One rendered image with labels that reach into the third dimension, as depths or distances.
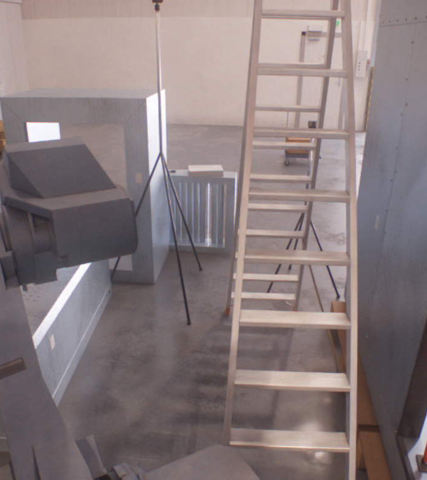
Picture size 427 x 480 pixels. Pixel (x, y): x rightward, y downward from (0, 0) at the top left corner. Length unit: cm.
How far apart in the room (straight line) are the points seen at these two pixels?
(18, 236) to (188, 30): 1024
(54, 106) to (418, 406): 316
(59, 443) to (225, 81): 1055
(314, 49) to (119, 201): 1014
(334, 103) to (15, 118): 858
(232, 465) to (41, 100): 318
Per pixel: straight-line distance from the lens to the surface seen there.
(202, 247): 462
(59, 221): 131
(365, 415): 273
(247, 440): 186
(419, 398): 222
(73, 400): 302
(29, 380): 125
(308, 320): 175
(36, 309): 266
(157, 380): 307
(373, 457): 254
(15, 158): 140
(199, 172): 436
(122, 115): 368
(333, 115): 1148
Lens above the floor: 200
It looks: 24 degrees down
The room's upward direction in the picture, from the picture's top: 1 degrees clockwise
